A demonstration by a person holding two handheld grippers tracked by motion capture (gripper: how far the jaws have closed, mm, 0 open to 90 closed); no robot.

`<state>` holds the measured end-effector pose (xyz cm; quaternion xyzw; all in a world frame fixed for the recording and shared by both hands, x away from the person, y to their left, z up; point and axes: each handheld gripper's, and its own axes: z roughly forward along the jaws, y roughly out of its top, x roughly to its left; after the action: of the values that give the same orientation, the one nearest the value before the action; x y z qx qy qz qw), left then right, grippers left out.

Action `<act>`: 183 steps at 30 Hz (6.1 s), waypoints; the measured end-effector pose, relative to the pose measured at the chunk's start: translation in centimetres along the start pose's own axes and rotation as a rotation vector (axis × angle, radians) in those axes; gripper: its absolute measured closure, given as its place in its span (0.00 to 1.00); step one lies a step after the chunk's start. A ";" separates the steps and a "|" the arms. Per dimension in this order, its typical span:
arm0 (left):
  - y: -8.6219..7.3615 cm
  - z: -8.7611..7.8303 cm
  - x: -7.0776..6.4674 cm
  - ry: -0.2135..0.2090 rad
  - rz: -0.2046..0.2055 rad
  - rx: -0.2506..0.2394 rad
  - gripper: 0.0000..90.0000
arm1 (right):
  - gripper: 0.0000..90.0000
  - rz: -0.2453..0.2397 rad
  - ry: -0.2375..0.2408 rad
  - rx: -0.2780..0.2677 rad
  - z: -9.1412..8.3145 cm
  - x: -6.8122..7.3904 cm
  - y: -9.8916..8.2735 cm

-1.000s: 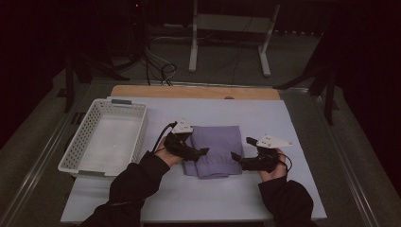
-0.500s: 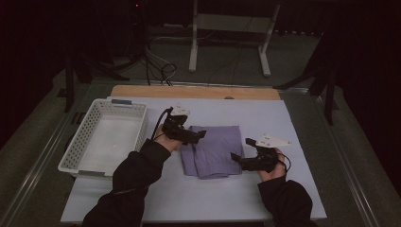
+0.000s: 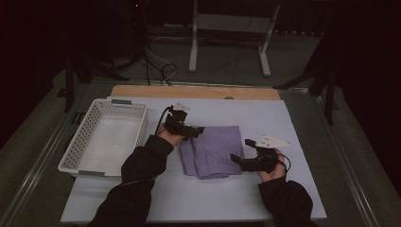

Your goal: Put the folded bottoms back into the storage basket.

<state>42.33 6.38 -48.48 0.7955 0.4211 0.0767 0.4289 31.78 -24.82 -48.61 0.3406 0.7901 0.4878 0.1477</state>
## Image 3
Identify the person's left hand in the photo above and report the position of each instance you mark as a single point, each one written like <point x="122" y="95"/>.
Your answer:
<point x="171" y="140"/>

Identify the black floor stand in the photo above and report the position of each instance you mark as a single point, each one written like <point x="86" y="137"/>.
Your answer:
<point x="69" y="88"/>
<point x="329" y="94"/>

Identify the white perforated plastic basket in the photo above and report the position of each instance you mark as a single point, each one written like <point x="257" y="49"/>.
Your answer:
<point x="107" y="145"/>

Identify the light grey table mat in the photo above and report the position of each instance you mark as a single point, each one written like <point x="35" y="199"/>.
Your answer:
<point x="220" y="198"/>

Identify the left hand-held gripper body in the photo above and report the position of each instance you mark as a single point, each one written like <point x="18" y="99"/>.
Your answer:
<point x="176" y="123"/>

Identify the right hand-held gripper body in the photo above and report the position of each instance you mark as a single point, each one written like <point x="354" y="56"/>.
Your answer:
<point x="263" y="162"/>

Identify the white metal stand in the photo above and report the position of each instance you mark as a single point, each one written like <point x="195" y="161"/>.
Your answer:
<point x="233" y="23"/>

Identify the dark equipment with red light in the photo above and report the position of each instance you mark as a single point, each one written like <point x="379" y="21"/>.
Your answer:
<point x="137" y="19"/>

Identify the wooden table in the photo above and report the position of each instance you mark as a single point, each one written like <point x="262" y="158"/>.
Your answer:
<point x="189" y="92"/>

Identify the purple shorts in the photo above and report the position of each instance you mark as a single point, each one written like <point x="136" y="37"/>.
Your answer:
<point x="214" y="154"/>

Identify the metal floor rail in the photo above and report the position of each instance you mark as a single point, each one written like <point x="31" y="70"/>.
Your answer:
<point x="350" y="176"/>
<point x="195" y="84"/>
<point x="38" y="171"/>

